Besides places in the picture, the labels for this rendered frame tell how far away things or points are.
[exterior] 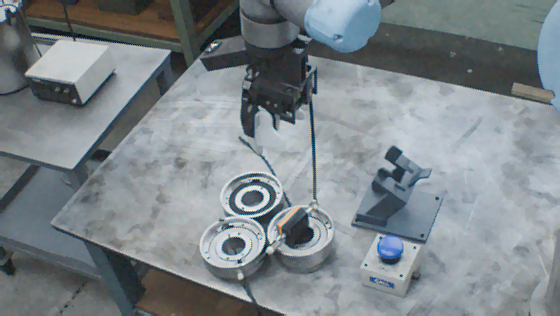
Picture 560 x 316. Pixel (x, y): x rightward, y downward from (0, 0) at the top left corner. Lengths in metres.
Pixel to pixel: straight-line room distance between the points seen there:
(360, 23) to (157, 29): 2.10
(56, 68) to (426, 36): 1.55
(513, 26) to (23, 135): 1.76
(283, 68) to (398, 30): 1.96
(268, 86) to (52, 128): 0.90
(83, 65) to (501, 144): 1.01
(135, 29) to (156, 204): 1.67
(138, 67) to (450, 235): 1.00
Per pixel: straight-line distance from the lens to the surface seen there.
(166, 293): 1.47
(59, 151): 1.68
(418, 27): 2.84
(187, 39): 2.70
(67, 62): 1.82
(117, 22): 2.97
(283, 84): 0.95
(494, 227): 1.17
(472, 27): 2.76
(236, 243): 1.16
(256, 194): 1.22
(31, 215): 2.28
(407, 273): 1.05
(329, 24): 0.77
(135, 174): 1.35
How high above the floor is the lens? 1.69
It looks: 43 degrees down
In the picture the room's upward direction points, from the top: 11 degrees counter-clockwise
